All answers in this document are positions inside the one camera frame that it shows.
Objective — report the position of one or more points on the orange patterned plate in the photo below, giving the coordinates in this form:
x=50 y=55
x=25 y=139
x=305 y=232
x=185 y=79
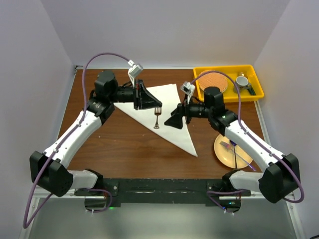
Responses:
x=212 y=79

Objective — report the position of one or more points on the grey white mug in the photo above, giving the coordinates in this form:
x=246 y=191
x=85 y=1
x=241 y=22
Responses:
x=241 y=83

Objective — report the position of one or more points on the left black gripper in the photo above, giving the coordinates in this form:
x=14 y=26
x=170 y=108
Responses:
x=142 y=98

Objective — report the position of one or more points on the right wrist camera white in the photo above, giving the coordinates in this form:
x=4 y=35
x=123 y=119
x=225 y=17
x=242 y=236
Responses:
x=188 y=88

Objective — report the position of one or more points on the yellow plastic tray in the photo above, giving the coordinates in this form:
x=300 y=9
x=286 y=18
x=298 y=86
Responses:
x=233 y=71

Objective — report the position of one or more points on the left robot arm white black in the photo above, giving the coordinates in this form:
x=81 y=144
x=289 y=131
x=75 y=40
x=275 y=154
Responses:
x=49 y=169

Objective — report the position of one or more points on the cream yellow plate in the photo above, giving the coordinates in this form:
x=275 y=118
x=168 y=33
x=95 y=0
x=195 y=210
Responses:
x=227 y=156

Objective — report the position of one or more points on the gold fork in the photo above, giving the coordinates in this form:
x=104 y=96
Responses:
x=157 y=113

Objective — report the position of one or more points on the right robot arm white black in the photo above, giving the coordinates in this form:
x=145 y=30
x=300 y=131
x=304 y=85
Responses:
x=280 y=174

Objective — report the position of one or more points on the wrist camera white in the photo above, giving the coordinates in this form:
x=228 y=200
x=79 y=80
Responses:
x=134 y=70
x=188 y=88

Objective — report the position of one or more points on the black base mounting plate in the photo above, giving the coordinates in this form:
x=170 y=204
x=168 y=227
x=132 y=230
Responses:
x=207 y=192

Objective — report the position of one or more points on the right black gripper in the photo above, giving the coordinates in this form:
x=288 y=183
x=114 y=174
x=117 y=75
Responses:
x=183 y=110

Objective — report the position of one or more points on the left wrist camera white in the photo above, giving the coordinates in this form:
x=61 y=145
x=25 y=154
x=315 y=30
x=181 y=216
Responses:
x=134 y=70

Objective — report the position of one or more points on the iridescent purple spoon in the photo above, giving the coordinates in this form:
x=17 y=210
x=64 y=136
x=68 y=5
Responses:
x=234 y=151

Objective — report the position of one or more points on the aluminium frame rail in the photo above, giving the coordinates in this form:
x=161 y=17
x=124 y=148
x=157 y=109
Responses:
x=271 y=152

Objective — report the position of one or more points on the dark green utensil in tray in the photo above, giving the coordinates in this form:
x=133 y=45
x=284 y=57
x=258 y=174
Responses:
x=251 y=91

